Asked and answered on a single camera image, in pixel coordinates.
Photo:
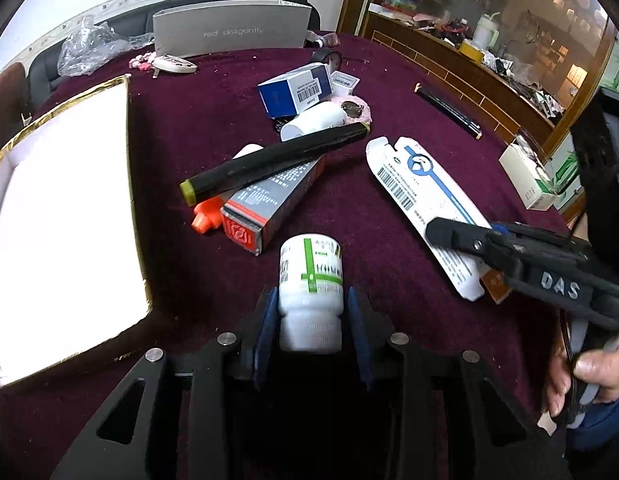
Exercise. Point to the white gold-rimmed tray box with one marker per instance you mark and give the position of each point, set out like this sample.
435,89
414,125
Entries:
71,270

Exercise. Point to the black tape roll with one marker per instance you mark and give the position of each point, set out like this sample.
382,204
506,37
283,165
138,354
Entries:
327,56

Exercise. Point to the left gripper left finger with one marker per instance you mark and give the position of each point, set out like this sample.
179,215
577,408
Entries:
259,337

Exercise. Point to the black marker yellow cap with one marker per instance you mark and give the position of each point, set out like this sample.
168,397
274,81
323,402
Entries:
266,162

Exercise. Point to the person right hand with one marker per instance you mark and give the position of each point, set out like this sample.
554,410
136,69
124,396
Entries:
595,367

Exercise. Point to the wooden shelf counter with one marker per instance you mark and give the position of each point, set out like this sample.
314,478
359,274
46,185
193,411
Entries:
484,95

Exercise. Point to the white tube orange cap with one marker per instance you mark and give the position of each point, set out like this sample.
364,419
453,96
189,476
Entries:
209,209

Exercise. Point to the maroon bed blanket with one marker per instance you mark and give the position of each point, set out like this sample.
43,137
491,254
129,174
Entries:
343,353

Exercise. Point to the white green carton box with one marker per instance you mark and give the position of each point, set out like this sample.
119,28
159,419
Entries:
529,179

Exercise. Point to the grey red dragonfly shoebox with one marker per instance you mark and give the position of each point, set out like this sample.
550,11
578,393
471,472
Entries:
230,25

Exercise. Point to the small white label box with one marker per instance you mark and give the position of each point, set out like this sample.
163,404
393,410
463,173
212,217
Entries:
343,84

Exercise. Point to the flat white blue package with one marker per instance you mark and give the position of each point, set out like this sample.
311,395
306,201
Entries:
424,191

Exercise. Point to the white plastic bottle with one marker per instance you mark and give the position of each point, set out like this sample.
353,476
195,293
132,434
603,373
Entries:
317,118

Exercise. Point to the grey red carton box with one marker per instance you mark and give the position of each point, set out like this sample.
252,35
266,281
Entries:
255,213

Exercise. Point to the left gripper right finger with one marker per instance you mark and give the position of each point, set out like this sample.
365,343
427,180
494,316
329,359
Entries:
371,331

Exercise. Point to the blue white barcode box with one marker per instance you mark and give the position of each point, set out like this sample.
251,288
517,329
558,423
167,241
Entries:
291,93

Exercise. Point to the white green-label pill bottle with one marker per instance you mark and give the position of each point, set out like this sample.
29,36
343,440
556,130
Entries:
311,294

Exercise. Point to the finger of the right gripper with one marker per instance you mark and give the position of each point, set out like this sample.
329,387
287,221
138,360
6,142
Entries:
456,235

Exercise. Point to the clear plastic bag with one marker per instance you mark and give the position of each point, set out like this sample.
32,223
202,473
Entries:
93,45

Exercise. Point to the white remote key fob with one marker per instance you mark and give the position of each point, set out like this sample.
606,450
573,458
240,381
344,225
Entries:
173,65

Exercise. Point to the black leather sofa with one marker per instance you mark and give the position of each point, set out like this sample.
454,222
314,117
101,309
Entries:
43,77

